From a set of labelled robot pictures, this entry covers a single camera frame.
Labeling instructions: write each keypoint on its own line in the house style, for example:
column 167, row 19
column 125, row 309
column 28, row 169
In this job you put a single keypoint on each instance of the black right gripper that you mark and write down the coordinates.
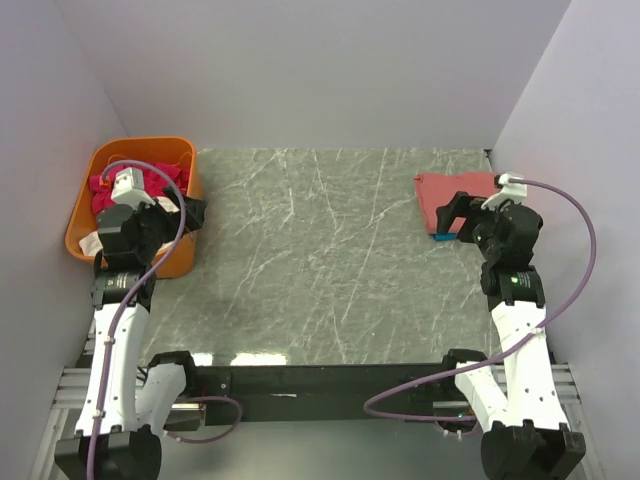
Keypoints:
column 465, row 218

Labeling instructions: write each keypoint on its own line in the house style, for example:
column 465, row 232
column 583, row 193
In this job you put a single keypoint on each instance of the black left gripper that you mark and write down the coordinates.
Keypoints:
column 176, row 214

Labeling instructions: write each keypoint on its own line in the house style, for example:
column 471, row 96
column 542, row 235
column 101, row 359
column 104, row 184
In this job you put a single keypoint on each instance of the magenta t shirt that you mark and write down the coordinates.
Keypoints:
column 154, row 186

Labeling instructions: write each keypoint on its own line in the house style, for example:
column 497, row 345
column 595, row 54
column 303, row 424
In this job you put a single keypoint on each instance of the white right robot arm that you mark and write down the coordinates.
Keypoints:
column 526, row 434

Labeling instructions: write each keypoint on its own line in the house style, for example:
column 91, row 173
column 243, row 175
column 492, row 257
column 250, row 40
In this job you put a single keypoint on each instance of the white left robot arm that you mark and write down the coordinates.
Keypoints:
column 117, row 435

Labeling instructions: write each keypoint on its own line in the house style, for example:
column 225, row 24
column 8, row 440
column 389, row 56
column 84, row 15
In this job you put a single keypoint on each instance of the folded salmon pink t shirt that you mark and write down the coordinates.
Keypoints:
column 434, row 190

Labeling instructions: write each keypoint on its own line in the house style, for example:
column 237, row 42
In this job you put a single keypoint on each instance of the folded blue t shirt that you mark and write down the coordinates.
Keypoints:
column 444, row 237

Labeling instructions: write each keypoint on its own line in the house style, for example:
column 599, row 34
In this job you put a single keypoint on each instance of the orange plastic laundry basket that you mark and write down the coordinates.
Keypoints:
column 172, row 260

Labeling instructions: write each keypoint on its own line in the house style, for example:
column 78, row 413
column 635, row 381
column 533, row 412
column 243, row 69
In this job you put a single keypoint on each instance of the white t shirt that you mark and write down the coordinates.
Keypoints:
column 91, row 244

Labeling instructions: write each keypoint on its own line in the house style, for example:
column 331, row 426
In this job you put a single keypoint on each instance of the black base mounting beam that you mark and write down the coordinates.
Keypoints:
column 275, row 393

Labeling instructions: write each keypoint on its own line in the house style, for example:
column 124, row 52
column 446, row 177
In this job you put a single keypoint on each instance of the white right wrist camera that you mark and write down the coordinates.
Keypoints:
column 510, row 189

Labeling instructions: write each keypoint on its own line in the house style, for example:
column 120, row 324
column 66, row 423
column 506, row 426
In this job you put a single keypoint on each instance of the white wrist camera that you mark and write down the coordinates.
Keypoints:
column 510, row 189
column 128, row 188

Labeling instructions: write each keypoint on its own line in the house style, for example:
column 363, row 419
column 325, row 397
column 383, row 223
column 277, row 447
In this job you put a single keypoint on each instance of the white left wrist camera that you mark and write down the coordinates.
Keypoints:
column 128, row 188

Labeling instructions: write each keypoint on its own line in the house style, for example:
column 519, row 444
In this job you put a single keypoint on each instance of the aluminium frame rail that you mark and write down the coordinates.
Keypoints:
column 65, row 408

